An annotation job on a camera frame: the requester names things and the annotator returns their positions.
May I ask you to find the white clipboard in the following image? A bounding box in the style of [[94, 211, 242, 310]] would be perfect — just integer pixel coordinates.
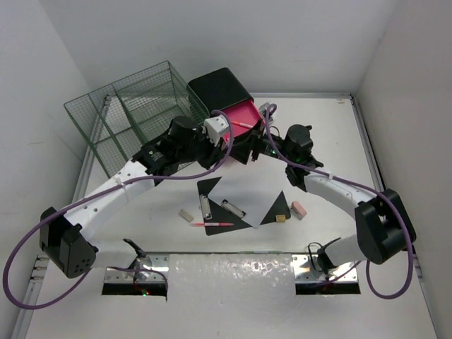
[[208, 172, 290, 228]]

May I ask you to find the pink top drawer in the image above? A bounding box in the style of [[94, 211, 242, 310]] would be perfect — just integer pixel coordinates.
[[206, 97, 261, 138]]

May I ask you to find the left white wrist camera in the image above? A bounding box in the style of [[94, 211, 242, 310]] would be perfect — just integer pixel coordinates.
[[203, 115, 230, 146]]

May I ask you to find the pink white pen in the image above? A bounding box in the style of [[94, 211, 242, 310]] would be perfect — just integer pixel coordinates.
[[189, 222, 234, 227]]

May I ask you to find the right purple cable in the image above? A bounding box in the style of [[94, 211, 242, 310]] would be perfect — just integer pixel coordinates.
[[263, 102, 417, 300]]

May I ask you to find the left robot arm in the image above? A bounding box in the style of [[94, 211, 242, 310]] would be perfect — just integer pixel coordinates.
[[40, 111, 232, 278]]

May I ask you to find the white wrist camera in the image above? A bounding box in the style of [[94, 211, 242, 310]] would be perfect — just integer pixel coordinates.
[[258, 102, 277, 117], [203, 115, 230, 146]]

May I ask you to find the orange pen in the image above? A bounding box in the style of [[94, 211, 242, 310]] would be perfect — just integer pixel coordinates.
[[231, 121, 254, 129]]

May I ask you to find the purple cable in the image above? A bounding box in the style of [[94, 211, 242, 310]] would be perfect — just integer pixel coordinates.
[[2, 109, 234, 311], [263, 102, 417, 300]]

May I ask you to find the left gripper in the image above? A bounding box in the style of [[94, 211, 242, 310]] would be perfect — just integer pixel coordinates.
[[176, 125, 223, 170]]

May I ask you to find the green wire mesh organizer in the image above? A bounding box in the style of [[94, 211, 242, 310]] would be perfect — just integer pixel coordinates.
[[64, 61, 209, 177]]

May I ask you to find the pink eraser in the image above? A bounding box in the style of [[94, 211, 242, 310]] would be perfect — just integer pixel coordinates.
[[290, 201, 307, 220]]

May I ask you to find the black drawer cabinet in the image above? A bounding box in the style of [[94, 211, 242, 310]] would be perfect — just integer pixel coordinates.
[[188, 67, 254, 112]]

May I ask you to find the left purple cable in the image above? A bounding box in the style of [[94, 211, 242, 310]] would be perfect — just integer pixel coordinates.
[[2, 109, 234, 311]]

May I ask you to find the black clipboard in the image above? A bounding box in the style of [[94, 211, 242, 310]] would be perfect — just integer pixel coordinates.
[[197, 177, 291, 236]]

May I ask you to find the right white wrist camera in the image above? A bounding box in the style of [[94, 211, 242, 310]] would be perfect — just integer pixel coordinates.
[[258, 102, 277, 117]]

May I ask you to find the beige eraser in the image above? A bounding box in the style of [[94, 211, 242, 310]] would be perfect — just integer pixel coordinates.
[[179, 209, 194, 222]]

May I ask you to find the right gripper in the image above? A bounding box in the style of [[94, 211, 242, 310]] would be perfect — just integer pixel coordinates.
[[224, 118, 295, 163]]

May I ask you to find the small brown cube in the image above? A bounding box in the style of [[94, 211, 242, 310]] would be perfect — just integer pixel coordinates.
[[275, 215, 286, 222]]

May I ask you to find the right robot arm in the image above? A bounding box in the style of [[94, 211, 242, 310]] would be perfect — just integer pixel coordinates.
[[232, 124, 417, 274]]

